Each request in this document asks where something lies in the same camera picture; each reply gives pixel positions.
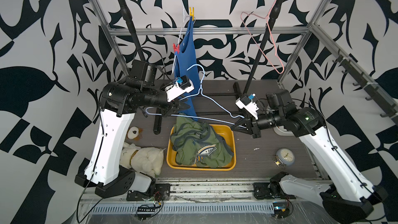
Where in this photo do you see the blue wire hanger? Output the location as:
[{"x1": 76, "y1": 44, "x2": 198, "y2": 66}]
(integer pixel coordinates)
[{"x1": 144, "y1": 64, "x2": 248, "y2": 129}]

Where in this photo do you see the dark green printed tank top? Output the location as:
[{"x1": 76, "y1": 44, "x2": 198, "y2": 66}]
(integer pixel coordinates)
[{"x1": 171, "y1": 116, "x2": 234, "y2": 169}]

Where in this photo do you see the blue tank top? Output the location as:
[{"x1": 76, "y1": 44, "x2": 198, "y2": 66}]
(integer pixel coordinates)
[{"x1": 174, "y1": 17, "x2": 200, "y2": 121}]

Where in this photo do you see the white wire hanger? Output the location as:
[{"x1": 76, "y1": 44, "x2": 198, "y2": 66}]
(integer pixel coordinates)
[{"x1": 171, "y1": 0, "x2": 197, "y2": 74}]

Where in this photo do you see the pink wire hanger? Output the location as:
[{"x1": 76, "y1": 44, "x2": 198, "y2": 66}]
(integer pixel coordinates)
[{"x1": 240, "y1": 0, "x2": 285, "y2": 75}]

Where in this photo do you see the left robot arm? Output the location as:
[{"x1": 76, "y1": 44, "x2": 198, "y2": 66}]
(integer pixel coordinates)
[{"x1": 75, "y1": 60, "x2": 194, "y2": 199}]

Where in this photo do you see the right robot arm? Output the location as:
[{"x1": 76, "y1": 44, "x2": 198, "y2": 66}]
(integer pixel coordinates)
[{"x1": 232, "y1": 90, "x2": 388, "y2": 224}]

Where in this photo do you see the yellow plastic tray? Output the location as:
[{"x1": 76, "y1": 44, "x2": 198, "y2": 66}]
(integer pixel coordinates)
[{"x1": 165, "y1": 124, "x2": 237, "y2": 171}]

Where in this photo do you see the white plastic bin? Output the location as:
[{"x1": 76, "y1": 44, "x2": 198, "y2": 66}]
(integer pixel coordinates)
[{"x1": 273, "y1": 127, "x2": 294, "y2": 136}]

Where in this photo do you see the small round alarm clock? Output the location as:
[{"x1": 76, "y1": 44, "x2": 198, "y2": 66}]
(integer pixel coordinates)
[{"x1": 274, "y1": 148, "x2": 295, "y2": 169}]

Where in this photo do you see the brown white round toy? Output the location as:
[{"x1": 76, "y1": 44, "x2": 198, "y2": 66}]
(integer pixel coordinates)
[{"x1": 126, "y1": 126, "x2": 143, "y2": 141}]

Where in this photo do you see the white plush dog toy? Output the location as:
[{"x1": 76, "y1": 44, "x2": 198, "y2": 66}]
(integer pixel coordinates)
[{"x1": 119, "y1": 142, "x2": 164, "y2": 177}]

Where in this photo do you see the red clothespin on blue top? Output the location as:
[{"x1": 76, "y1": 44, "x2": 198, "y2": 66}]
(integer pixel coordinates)
[{"x1": 173, "y1": 44, "x2": 180, "y2": 54}]

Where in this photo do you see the yellow clothespin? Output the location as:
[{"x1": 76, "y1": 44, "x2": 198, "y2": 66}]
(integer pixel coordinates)
[{"x1": 189, "y1": 7, "x2": 195, "y2": 21}]

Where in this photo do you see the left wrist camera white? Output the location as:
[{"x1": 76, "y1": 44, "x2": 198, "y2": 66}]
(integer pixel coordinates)
[{"x1": 164, "y1": 76, "x2": 194, "y2": 102}]

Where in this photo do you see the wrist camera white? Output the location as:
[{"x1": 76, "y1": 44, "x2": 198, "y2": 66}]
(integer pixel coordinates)
[
  {"x1": 235, "y1": 93, "x2": 259, "y2": 120},
  {"x1": 164, "y1": 76, "x2": 194, "y2": 102}
]

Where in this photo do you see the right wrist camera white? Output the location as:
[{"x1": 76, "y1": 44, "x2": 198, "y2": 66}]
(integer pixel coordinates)
[{"x1": 235, "y1": 93, "x2": 259, "y2": 120}]

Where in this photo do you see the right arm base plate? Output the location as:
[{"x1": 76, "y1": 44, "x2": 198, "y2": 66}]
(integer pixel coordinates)
[{"x1": 253, "y1": 183, "x2": 296, "y2": 200}]

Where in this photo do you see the right electronics board with wires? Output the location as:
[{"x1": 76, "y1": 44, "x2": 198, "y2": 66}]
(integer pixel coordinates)
[{"x1": 272, "y1": 201, "x2": 294, "y2": 219}]

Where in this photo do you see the electronics board with wires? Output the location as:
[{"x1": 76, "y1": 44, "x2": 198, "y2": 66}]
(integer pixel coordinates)
[
  {"x1": 135, "y1": 200, "x2": 164, "y2": 221},
  {"x1": 272, "y1": 201, "x2": 294, "y2": 219}
]

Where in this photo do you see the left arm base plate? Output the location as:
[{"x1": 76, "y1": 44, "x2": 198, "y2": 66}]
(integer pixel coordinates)
[{"x1": 126, "y1": 184, "x2": 171, "y2": 201}]

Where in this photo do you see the left electronics board with wires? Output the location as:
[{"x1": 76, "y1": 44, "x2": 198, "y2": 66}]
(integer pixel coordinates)
[{"x1": 135, "y1": 200, "x2": 164, "y2": 221}]

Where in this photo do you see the black wall hook rail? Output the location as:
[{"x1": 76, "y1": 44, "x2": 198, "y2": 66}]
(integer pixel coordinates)
[{"x1": 333, "y1": 55, "x2": 398, "y2": 125}]

